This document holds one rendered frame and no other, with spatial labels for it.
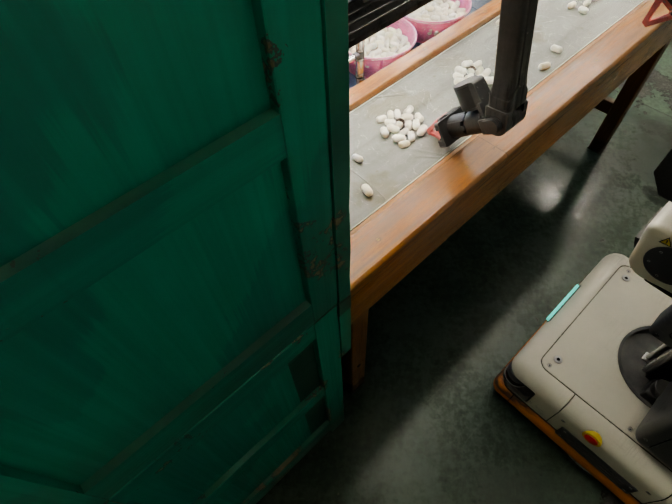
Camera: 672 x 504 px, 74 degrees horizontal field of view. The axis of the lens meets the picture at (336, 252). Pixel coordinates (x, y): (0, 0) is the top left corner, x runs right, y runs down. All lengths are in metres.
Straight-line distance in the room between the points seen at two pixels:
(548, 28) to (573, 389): 1.14
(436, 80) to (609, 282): 0.86
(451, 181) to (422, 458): 0.91
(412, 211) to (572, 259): 1.14
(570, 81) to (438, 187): 0.58
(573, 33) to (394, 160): 0.83
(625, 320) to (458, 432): 0.63
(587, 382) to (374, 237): 0.80
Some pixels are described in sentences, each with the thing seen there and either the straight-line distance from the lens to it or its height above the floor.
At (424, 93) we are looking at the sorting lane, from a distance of 1.41.
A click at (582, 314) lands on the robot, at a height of 0.28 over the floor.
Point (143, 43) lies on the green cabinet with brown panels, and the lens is 0.36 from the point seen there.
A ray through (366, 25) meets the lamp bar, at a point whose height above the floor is 1.07.
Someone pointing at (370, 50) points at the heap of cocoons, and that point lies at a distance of 1.58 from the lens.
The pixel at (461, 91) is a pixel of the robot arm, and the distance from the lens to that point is 1.10.
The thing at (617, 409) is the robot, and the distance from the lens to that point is 1.52.
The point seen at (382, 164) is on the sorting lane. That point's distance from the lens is 1.18.
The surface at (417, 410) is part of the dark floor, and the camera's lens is 1.64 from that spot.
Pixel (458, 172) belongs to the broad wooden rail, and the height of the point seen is 0.76.
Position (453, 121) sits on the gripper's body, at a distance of 1.16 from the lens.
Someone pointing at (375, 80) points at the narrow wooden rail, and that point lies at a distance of 1.40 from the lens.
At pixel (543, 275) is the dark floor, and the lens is 1.99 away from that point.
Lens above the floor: 1.57
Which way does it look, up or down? 56 degrees down
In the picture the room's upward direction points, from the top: 3 degrees counter-clockwise
